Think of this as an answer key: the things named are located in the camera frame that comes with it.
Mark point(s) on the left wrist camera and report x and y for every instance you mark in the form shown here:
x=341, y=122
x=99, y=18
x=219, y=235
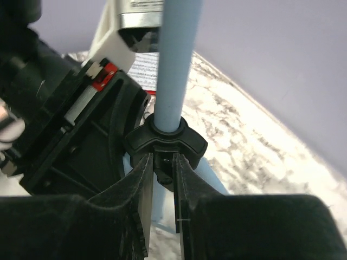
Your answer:
x=127, y=27

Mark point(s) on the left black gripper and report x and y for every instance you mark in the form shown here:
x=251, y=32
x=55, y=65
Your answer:
x=74, y=144

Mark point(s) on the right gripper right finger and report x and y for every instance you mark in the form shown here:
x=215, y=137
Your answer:
x=284, y=226

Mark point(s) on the light blue music stand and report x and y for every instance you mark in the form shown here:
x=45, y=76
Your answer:
x=176, y=42

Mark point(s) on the sheet music red folder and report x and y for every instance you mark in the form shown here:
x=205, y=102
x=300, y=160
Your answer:
x=144, y=71

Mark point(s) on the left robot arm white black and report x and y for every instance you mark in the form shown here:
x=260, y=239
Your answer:
x=31, y=70

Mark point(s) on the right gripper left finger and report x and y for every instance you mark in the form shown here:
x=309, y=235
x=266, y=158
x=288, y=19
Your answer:
x=114, y=224

